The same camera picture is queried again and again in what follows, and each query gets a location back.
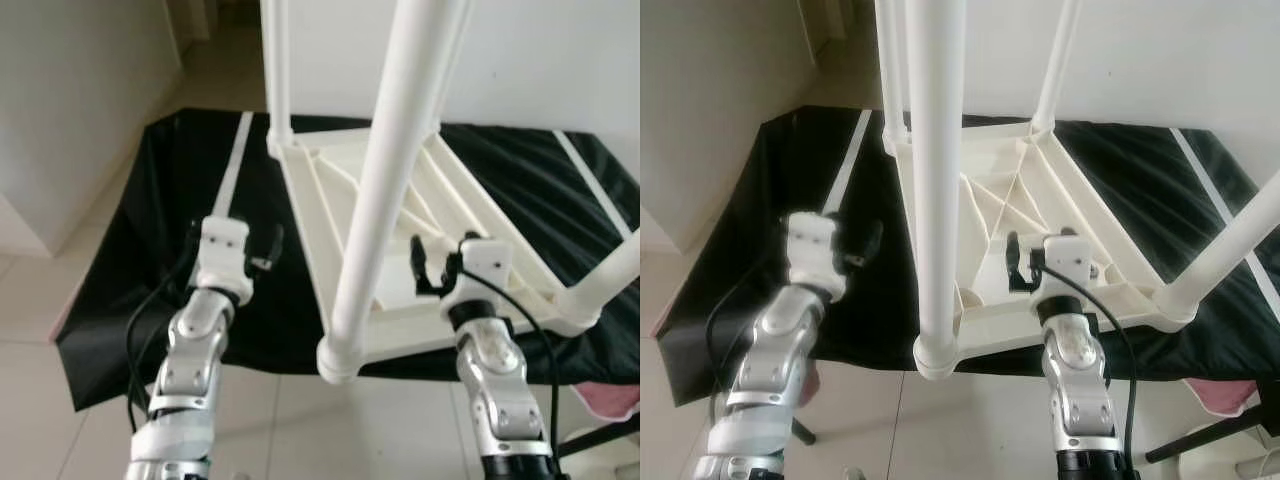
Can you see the white plastic table top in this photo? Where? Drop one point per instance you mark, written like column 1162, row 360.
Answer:
column 410, row 325
column 995, row 322

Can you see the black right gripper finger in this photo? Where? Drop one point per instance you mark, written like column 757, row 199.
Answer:
column 419, row 262
column 1013, row 260

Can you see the black metal table leg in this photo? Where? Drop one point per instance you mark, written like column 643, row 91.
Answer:
column 1210, row 435
column 805, row 432
column 600, row 435

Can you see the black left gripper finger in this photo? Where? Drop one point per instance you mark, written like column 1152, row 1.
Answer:
column 273, row 245
column 873, row 245

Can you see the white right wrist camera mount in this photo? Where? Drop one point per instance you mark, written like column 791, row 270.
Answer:
column 485, row 265
column 1068, row 265

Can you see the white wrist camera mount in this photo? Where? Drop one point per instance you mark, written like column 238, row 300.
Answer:
column 485, row 265
column 815, row 250
column 1068, row 265
column 222, row 250

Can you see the white round floor base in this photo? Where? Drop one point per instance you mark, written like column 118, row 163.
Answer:
column 1240, row 465
column 605, row 462

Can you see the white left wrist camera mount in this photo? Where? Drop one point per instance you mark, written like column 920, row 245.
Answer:
column 815, row 250
column 222, row 250

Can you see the white plastic table leg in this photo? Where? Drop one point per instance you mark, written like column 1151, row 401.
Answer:
column 935, row 200
column 610, row 285
column 1230, row 255
column 385, row 180
column 1058, row 60
column 888, row 70
column 450, row 60
column 277, row 70

